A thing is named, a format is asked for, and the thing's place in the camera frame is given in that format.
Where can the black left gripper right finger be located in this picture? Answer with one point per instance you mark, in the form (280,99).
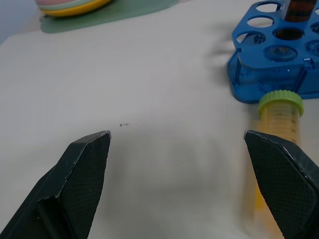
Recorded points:
(286,184)

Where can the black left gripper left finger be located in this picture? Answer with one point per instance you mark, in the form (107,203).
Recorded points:
(74,184)

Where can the green round mat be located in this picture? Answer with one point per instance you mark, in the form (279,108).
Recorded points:
(104,18)

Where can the dark tube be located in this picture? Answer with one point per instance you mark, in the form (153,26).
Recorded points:
(297,11)

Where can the yellow tube with green cap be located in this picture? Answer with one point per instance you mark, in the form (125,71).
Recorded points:
(281,117)

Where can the blue test tube rack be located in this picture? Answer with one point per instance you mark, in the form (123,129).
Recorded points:
(269,62)

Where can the light green plate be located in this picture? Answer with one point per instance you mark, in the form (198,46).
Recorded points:
(64,6)

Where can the pink plate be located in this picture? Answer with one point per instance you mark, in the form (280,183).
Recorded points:
(53,2)

